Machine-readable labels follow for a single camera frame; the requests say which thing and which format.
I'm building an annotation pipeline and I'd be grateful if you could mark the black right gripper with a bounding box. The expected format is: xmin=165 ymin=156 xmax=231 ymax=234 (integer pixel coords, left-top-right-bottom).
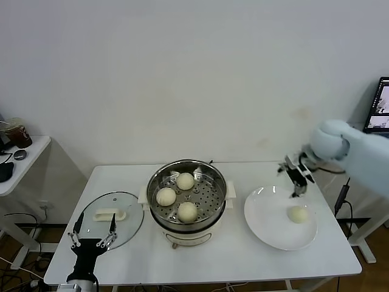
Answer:
xmin=287 ymin=165 xmax=308 ymax=199

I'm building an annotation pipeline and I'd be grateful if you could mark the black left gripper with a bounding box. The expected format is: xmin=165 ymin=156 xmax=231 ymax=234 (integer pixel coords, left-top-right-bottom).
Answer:
xmin=67 ymin=212 xmax=118 ymax=277

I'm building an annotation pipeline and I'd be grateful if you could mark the glass lid with cream handle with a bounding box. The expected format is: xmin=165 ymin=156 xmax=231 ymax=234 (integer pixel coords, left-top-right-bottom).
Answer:
xmin=75 ymin=190 xmax=145 ymax=249

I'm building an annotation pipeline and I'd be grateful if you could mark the white steamed baozi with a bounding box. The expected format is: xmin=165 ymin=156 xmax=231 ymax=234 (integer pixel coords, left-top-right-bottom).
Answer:
xmin=287 ymin=206 xmax=309 ymax=224
xmin=176 ymin=172 xmax=195 ymax=191
xmin=156 ymin=187 xmax=177 ymax=207
xmin=177 ymin=202 xmax=198 ymax=223

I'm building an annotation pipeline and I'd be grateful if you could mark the perforated steel steamer basket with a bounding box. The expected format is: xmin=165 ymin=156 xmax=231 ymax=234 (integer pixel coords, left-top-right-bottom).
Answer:
xmin=139 ymin=158 xmax=237 ymax=226

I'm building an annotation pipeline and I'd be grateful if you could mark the round white plate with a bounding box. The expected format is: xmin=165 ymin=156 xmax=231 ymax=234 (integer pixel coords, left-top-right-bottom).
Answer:
xmin=244 ymin=186 xmax=318 ymax=251

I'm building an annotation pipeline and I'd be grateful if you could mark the white side table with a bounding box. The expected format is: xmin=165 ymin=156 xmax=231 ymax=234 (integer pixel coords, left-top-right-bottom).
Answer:
xmin=346 ymin=121 xmax=389 ymax=264
xmin=0 ymin=135 xmax=52 ymax=271

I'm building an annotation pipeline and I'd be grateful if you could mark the cream electric cooker pot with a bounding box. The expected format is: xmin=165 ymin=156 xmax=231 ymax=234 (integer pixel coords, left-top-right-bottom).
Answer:
xmin=142 ymin=199 xmax=235 ymax=251

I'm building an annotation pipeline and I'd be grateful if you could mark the open dark laptop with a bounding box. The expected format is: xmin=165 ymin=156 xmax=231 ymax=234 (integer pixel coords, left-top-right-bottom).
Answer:
xmin=363 ymin=77 xmax=389 ymax=134

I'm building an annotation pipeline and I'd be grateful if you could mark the iced coffee plastic cup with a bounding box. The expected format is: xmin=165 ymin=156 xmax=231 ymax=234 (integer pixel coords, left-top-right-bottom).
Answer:
xmin=2 ymin=117 xmax=33 ymax=150

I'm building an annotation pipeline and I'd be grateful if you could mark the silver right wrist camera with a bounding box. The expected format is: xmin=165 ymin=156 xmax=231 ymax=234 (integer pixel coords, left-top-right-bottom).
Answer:
xmin=284 ymin=153 xmax=316 ymax=184

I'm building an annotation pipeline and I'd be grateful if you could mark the black cable with adapter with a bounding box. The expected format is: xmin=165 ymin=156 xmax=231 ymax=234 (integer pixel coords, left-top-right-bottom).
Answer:
xmin=334 ymin=176 xmax=355 ymax=241

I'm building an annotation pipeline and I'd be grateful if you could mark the black floor cable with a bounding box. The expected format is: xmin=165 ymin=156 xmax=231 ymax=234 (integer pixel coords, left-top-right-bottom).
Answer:
xmin=4 ymin=212 xmax=42 ymax=253

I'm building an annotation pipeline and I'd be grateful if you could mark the white floor cable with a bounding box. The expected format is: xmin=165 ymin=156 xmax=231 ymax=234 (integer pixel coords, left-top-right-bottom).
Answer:
xmin=0 ymin=257 xmax=46 ymax=282

